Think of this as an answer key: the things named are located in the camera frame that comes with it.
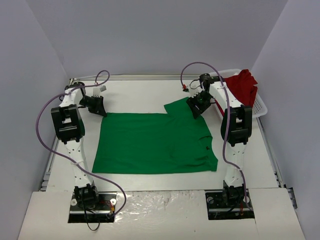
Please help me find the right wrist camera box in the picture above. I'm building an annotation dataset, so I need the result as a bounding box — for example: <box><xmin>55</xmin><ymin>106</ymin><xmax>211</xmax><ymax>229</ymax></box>
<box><xmin>182</xmin><ymin>83</ymin><xmax>202</xmax><ymax>98</ymax></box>

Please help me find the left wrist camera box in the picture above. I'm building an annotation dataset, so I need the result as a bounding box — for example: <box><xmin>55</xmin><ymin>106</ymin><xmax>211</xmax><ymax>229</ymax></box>
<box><xmin>92</xmin><ymin>85</ymin><xmax>107</xmax><ymax>98</ymax></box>

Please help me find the red t shirt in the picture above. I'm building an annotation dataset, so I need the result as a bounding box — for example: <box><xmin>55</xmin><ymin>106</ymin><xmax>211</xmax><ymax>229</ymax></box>
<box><xmin>224</xmin><ymin>69</ymin><xmax>258</xmax><ymax>107</ymax></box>

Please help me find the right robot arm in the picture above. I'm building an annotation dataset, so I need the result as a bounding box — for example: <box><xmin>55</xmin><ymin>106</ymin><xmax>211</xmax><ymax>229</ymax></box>
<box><xmin>186</xmin><ymin>73</ymin><xmax>253</xmax><ymax>207</ymax></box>

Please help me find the white plastic basket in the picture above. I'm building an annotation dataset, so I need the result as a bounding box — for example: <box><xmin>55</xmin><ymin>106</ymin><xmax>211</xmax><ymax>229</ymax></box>
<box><xmin>219</xmin><ymin>69</ymin><xmax>268</xmax><ymax>119</ymax></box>

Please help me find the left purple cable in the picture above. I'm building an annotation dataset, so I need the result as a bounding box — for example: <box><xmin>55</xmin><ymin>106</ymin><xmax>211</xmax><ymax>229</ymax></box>
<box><xmin>36</xmin><ymin>70</ymin><xmax>128</xmax><ymax>216</ymax></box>

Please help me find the green t shirt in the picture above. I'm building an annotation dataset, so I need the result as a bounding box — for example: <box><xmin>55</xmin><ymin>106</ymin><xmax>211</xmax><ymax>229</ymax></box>
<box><xmin>92</xmin><ymin>98</ymin><xmax>218</xmax><ymax>175</ymax></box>

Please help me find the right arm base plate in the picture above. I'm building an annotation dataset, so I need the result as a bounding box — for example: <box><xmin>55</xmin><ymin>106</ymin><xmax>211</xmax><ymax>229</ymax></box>
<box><xmin>205</xmin><ymin>190</ymin><xmax>255</xmax><ymax>221</ymax></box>

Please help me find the purple cable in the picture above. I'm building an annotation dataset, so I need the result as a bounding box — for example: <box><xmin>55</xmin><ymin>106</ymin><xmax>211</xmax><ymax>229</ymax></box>
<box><xmin>180</xmin><ymin>61</ymin><xmax>252</xmax><ymax>210</ymax></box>
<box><xmin>36</xmin><ymin>70</ymin><xmax>128</xmax><ymax>216</ymax></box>

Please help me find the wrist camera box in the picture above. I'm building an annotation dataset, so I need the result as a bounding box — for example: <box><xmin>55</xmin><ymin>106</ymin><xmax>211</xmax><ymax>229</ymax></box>
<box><xmin>92</xmin><ymin>85</ymin><xmax>107</xmax><ymax>98</ymax></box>
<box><xmin>182</xmin><ymin>83</ymin><xmax>202</xmax><ymax>98</ymax></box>

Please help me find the thin black cable loop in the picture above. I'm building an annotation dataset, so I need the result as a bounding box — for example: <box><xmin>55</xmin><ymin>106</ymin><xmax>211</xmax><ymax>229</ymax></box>
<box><xmin>83</xmin><ymin>207</ymin><xmax>101</xmax><ymax>232</ymax></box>

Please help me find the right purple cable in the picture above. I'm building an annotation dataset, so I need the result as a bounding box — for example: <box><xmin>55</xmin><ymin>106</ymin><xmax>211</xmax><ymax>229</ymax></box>
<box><xmin>180</xmin><ymin>61</ymin><xmax>252</xmax><ymax>210</ymax></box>

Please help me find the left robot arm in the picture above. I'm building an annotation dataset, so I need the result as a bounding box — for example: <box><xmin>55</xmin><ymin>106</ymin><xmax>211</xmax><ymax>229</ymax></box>
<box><xmin>50</xmin><ymin>81</ymin><xmax>107</xmax><ymax>209</ymax></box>

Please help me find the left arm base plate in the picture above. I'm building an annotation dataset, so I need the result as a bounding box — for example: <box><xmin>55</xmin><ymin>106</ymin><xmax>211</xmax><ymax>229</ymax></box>
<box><xmin>68</xmin><ymin>192</ymin><xmax>117</xmax><ymax>224</ymax></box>

